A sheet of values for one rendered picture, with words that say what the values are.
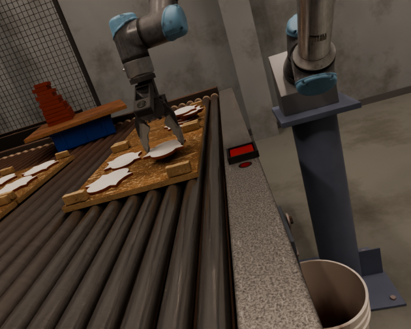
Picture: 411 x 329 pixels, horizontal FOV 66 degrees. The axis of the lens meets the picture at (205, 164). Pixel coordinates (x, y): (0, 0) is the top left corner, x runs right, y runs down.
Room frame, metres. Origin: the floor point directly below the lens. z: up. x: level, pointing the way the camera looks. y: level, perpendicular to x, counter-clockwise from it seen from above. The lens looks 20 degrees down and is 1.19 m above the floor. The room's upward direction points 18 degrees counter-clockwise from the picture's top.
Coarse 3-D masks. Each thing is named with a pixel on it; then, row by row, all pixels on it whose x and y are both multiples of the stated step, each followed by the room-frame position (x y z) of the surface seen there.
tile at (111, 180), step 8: (128, 168) 0.85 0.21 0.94; (104, 176) 0.85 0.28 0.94; (112, 176) 0.82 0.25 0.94; (120, 176) 0.80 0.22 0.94; (128, 176) 0.80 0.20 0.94; (96, 184) 0.80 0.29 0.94; (104, 184) 0.78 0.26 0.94; (112, 184) 0.76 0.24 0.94; (88, 192) 0.76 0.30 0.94; (96, 192) 0.75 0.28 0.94
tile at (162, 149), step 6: (162, 144) 0.90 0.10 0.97; (168, 144) 0.88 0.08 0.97; (174, 144) 0.86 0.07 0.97; (180, 144) 0.84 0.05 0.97; (150, 150) 0.88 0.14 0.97; (156, 150) 0.86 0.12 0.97; (162, 150) 0.84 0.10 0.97; (168, 150) 0.82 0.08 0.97; (174, 150) 0.81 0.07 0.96; (144, 156) 0.84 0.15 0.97; (150, 156) 0.83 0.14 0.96; (156, 156) 0.80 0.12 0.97; (162, 156) 0.79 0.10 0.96
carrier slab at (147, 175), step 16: (192, 144) 0.91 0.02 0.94; (112, 160) 1.03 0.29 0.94; (144, 160) 0.91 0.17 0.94; (160, 160) 0.86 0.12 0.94; (176, 160) 0.81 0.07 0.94; (192, 160) 0.77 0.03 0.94; (96, 176) 0.90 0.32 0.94; (144, 176) 0.76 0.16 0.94; (160, 176) 0.73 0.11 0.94; (176, 176) 0.69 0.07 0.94; (192, 176) 0.69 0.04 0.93; (112, 192) 0.73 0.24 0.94; (128, 192) 0.71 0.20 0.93; (64, 208) 0.73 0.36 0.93; (80, 208) 0.72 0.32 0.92
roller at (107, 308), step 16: (160, 192) 0.70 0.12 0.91; (144, 208) 0.61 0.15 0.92; (144, 224) 0.55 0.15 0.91; (128, 240) 0.50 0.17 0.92; (144, 240) 0.51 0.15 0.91; (128, 256) 0.45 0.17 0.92; (112, 272) 0.42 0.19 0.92; (128, 272) 0.42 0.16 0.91; (112, 288) 0.38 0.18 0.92; (128, 288) 0.39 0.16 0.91; (112, 304) 0.35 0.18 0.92; (96, 320) 0.33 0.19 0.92; (112, 320) 0.33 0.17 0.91
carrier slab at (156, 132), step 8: (200, 112) 1.36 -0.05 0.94; (160, 120) 1.48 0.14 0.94; (200, 120) 1.21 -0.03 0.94; (152, 128) 1.36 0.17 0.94; (160, 128) 1.30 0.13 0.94; (128, 136) 1.34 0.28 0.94; (136, 136) 1.29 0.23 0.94; (152, 136) 1.19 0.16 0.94; (160, 136) 1.15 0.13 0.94; (168, 136) 1.11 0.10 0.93; (136, 144) 1.15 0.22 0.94
